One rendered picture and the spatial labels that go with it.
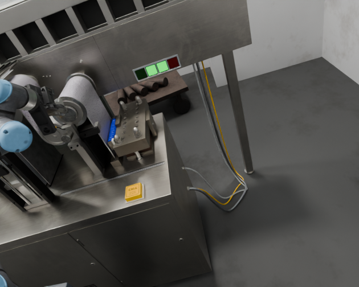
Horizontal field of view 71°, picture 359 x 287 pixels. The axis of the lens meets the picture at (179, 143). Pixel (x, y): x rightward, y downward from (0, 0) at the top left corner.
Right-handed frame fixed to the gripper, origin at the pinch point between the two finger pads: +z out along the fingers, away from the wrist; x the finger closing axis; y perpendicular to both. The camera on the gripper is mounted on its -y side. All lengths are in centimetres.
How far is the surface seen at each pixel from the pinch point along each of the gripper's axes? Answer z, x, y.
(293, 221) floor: 83, -93, -97
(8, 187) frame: 8.0, 39.2, -21.2
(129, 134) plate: 21.0, -17.8, -13.8
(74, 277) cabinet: 36, 40, -78
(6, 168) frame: 1.0, 31.6, -14.0
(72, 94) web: 4.9, -3.8, 8.1
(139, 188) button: 7.4, -19.3, -39.1
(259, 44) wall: 218, -150, 68
